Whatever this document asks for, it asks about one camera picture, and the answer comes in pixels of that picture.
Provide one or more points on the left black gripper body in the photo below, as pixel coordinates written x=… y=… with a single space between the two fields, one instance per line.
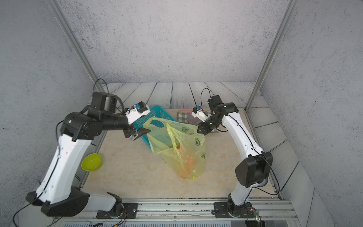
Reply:
x=119 y=122

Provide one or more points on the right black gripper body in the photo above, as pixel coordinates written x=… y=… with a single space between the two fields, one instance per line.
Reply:
x=209 y=125

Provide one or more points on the yellow-green plastic bag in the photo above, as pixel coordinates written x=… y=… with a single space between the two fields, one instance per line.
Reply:
x=163 y=142

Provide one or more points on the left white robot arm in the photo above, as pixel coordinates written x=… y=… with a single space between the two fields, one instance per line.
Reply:
x=56 y=195

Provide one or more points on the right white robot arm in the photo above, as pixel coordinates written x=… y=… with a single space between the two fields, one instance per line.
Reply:
x=254 y=169

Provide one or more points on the lilac bowl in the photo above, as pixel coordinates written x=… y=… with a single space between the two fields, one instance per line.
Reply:
x=192 y=120

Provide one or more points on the teal plastic basket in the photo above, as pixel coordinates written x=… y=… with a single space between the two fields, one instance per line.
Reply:
x=158 y=112

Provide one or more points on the green checkered cloth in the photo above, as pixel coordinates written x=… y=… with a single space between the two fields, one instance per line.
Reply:
x=181 y=117

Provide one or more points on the lime green bowl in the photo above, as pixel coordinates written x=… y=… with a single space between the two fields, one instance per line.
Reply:
x=91 y=162

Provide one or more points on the blue patterned plate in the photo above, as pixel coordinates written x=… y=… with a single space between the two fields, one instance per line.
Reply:
x=264 y=183

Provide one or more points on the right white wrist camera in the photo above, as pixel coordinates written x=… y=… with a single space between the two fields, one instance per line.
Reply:
x=200 y=113

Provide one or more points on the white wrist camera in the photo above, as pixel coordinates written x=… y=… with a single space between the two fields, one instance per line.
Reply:
x=136 y=112
x=200 y=113

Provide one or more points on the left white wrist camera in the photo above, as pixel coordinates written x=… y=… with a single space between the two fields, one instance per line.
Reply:
x=136 y=112

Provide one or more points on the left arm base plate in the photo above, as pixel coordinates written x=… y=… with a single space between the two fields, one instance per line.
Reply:
x=120 y=211

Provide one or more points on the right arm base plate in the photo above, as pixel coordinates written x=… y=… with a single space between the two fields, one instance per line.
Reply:
x=229 y=210

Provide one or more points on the aluminium mounting rail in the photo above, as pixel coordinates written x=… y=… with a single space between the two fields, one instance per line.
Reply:
x=269 y=212

